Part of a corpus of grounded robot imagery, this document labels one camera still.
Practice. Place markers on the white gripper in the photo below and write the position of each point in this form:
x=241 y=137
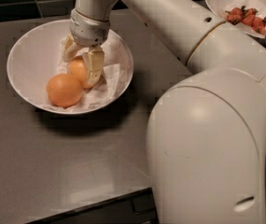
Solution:
x=88 y=31

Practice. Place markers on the orange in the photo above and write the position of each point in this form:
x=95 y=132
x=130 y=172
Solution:
x=64 y=90
x=78 y=68

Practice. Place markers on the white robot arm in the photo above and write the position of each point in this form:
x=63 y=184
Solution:
x=206 y=136

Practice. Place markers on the orange at bowl front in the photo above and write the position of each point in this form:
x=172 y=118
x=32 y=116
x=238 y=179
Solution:
x=64 y=90

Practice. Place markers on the large white bowl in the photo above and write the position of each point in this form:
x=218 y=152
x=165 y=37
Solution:
x=35 y=59

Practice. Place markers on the white crumpled paper liner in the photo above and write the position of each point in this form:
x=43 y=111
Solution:
x=116 y=76

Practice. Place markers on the red strawberries pile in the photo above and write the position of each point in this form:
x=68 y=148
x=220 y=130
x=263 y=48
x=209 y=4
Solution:
x=248 y=17

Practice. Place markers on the white paper under strawberries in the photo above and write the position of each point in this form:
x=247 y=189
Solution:
x=248 y=31

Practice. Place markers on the dark drawer front with handle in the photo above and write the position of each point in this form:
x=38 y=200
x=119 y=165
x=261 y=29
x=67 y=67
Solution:
x=134 y=208

